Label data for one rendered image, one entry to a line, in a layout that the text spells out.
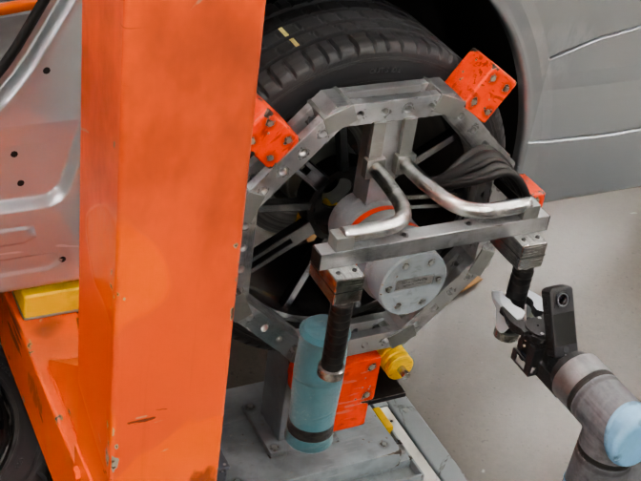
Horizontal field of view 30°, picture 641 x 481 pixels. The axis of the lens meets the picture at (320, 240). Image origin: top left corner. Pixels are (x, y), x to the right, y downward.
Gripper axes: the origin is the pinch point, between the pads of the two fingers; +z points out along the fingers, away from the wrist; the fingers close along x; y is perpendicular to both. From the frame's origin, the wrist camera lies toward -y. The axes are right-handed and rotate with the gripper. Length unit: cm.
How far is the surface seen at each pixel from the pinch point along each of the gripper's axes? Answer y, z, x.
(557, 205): 83, 127, 123
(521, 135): -8.5, 33.6, 22.5
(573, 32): -30, 33, 28
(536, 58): -25.7, 32.8, 21.0
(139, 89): -56, -19, -74
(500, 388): 83, 55, 54
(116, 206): -41, -19, -76
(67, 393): 12, 9, -74
